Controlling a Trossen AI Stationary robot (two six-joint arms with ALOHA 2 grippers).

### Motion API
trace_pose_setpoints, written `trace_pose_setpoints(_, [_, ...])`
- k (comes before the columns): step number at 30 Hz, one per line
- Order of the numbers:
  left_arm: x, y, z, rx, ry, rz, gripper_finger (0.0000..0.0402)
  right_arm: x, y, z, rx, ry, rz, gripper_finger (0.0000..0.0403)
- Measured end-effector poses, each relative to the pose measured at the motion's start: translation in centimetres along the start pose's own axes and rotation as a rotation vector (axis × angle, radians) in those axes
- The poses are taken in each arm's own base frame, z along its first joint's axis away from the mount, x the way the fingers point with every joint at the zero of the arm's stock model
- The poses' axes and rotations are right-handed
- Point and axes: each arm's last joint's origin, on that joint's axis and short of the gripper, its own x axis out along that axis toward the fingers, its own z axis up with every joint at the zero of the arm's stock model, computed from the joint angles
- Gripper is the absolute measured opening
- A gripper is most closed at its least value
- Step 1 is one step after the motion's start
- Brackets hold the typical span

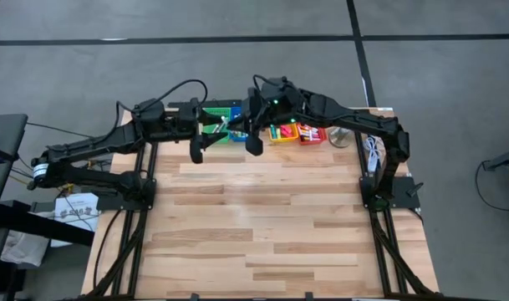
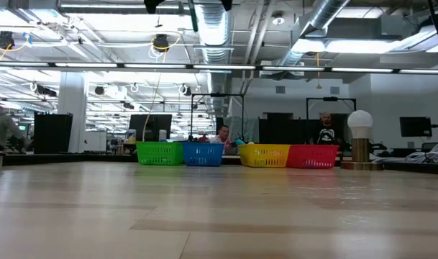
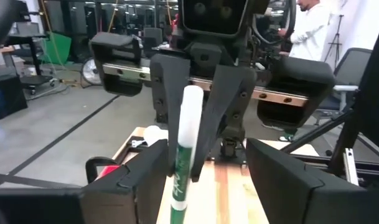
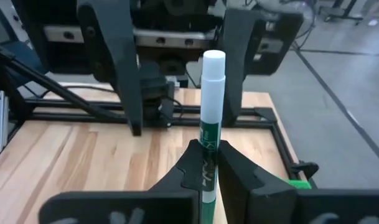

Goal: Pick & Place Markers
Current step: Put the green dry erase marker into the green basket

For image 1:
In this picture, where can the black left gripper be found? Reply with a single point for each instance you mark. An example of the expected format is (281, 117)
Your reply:
(189, 119)

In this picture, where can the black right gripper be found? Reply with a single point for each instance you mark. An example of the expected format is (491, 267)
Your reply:
(275, 100)

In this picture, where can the light green Expo marker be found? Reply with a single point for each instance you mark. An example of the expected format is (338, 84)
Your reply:
(217, 129)

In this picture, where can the thin green Expo marker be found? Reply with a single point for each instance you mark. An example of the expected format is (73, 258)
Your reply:
(224, 121)

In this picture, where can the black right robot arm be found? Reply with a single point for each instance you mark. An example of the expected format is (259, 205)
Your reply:
(354, 121)

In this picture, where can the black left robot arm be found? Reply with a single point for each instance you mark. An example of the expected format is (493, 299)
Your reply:
(91, 146)

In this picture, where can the blue plastic basket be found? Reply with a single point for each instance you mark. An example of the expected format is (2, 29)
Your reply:
(236, 112)

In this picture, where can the green plastic basket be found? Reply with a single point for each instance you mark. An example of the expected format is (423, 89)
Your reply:
(216, 112)

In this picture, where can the yellow plastic basket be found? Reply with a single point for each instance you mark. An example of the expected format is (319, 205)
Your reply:
(279, 139)

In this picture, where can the red plastic basket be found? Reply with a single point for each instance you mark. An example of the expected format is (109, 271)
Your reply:
(317, 141)

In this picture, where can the white bulb lamp wooden base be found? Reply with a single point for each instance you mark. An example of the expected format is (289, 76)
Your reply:
(341, 138)

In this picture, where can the white paper sheet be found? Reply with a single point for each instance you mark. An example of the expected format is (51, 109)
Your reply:
(80, 213)

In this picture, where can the black clamp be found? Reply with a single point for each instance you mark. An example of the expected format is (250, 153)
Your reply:
(194, 297)
(308, 297)

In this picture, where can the black beam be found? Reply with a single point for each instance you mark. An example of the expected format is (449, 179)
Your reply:
(37, 223)

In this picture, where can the black desk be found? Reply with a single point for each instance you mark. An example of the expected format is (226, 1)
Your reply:
(5, 134)

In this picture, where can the white printed bag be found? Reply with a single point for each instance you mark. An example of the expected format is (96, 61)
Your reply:
(24, 248)

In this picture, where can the black metal table frame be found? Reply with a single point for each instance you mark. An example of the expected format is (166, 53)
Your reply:
(150, 209)

